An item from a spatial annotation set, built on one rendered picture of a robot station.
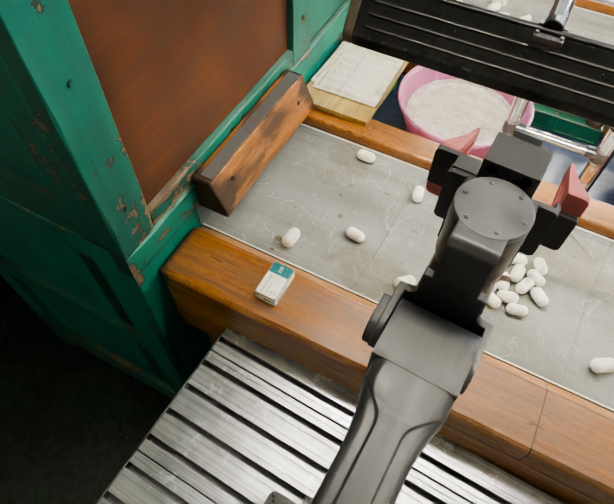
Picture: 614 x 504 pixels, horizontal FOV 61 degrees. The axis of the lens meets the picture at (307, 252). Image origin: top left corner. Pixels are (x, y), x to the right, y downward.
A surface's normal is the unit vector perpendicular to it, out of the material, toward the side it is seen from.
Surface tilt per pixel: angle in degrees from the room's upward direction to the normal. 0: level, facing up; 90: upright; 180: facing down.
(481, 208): 1
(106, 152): 90
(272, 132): 67
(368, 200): 0
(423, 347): 0
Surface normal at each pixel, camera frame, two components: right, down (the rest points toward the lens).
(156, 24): 0.88, 0.39
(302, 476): 0.01, -0.56
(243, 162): 0.82, 0.14
